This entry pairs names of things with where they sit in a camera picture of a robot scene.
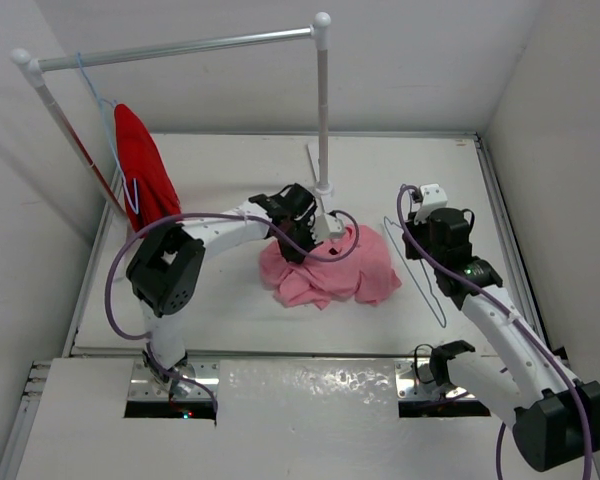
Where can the red t shirt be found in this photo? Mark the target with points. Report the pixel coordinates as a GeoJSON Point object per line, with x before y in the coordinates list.
{"type": "Point", "coordinates": [151, 194]}

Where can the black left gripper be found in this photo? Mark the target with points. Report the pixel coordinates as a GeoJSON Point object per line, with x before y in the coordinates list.
{"type": "Point", "coordinates": [307, 224]}

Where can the metal base plate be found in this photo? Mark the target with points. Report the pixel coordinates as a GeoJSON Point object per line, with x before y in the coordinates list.
{"type": "Point", "coordinates": [414, 384]}
{"type": "Point", "coordinates": [144, 386]}

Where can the light blue hanger with shirt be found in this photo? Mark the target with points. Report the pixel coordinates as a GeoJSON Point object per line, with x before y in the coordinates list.
{"type": "Point", "coordinates": [107, 109]}

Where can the pink t shirt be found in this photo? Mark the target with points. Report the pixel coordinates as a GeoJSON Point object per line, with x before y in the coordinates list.
{"type": "Point", "coordinates": [367, 275]}

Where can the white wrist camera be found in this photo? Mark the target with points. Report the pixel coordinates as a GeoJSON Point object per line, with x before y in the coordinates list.
{"type": "Point", "coordinates": [428, 198]}
{"type": "Point", "coordinates": [327, 227]}

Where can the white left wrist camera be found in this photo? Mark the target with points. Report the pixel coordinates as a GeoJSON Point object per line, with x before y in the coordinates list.
{"type": "Point", "coordinates": [327, 227]}

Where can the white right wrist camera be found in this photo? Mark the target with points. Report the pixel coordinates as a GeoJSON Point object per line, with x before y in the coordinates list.
{"type": "Point", "coordinates": [428, 198]}

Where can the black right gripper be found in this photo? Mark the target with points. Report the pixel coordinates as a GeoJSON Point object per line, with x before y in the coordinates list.
{"type": "Point", "coordinates": [415, 228]}

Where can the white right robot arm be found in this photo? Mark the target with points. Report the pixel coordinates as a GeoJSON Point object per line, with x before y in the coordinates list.
{"type": "Point", "coordinates": [553, 416]}

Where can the white clothes rack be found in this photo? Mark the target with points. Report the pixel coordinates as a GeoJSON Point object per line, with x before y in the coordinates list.
{"type": "Point", "coordinates": [319, 31]}

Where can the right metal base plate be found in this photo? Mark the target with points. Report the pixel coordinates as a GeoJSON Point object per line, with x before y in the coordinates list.
{"type": "Point", "coordinates": [414, 384]}

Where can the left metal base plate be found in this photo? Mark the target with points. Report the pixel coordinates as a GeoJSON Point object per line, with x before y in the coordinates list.
{"type": "Point", "coordinates": [144, 386]}

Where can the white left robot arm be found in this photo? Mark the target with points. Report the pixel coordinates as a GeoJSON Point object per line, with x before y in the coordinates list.
{"type": "Point", "coordinates": [165, 269]}

